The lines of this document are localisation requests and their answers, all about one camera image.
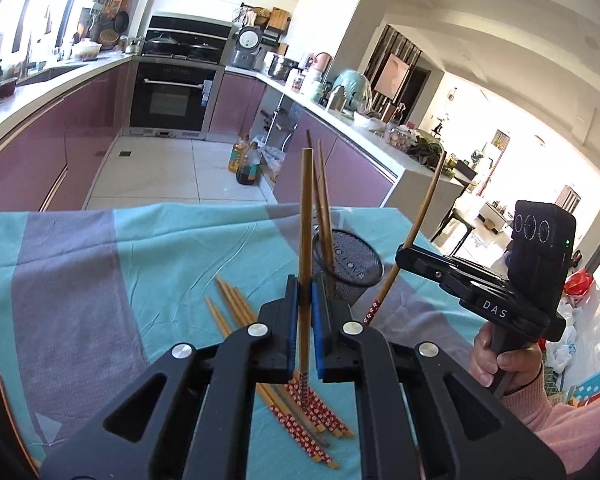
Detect black mesh utensil holder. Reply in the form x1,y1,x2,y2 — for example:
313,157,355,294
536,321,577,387
311,229,385,306

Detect dark dining chair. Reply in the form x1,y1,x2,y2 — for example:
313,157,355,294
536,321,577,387
431,207,476,254

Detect purple island cabinet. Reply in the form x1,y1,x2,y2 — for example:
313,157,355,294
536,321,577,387
272,104,397,209

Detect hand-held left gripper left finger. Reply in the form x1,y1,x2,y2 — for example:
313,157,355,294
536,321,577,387
39,275,301,480

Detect silver rice cooker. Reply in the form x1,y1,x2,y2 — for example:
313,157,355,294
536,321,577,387
229,26,267,71

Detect steel stock pot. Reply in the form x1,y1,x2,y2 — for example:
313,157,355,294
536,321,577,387
267,53,299,81

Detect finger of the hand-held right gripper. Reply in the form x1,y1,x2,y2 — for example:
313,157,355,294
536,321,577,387
394,242,511,307

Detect pink kettle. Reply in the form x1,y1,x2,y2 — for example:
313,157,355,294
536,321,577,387
312,52,334,84

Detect green leafy vegetables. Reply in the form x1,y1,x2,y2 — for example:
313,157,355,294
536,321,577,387
409,134,449,169

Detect teal and grey tablecloth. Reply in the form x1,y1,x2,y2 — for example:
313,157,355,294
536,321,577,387
0,202,481,480

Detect black integrated stove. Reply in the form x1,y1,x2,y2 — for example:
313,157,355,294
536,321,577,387
144,14,234,57

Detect clear food container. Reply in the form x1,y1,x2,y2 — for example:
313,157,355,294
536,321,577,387
387,125,421,154

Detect pink wall painting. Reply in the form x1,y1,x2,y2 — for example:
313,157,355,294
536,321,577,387
375,52,411,101

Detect white canister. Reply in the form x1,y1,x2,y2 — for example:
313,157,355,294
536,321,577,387
302,72,326,99

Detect hanging frying pans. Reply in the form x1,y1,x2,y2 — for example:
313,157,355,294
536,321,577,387
97,9,131,44

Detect steel thermos bottle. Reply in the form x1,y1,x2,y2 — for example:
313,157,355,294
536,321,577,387
327,85,349,114

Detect wooden chopstick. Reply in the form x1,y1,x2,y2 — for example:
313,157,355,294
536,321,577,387
306,130,331,261
317,140,337,273
298,148,315,408
363,151,448,326

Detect white casserole dish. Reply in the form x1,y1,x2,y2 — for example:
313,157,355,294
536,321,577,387
72,40,102,61

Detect red plastic bag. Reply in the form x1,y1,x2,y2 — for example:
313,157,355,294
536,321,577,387
564,269,596,297

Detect blue dotted book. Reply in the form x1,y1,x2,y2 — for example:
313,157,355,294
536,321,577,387
564,370,600,406

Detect yellow cooking oil bottle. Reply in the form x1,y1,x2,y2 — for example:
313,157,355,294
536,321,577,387
228,136,251,174

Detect person's right hand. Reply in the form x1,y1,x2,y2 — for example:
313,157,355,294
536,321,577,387
469,327,544,396

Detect black wok with lid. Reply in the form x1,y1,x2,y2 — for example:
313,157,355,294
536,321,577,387
146,33,182,54

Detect narrow purple cabinet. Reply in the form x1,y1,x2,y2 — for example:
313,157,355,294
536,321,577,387
212,71,267,136

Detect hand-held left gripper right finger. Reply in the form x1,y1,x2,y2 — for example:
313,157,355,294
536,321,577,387
310,274,567,480

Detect pile of wooden chopsticks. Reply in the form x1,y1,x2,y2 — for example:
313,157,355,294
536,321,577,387
204,275,355,470

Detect black built-in oven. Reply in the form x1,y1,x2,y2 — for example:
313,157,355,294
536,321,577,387
129,61,219,134

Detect cooking oil bottles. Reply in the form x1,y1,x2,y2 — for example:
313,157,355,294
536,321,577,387
235,142,261,186

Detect mint green appliance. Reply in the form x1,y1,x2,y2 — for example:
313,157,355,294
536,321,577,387
332,70,374,111

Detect white plastic bags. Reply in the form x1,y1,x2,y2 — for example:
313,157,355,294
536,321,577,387
547,305,581,374

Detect person's right forearm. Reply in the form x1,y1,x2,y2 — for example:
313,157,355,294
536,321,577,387
500,362,600,476

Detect long purple cabinet run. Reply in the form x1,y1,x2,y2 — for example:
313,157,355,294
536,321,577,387
0,61,134,242

